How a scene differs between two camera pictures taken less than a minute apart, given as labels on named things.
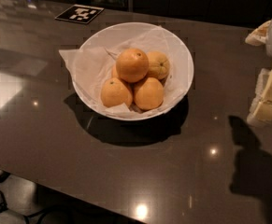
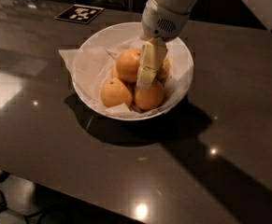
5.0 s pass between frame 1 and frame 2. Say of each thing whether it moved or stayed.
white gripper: moved
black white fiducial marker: stayed
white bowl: stayed
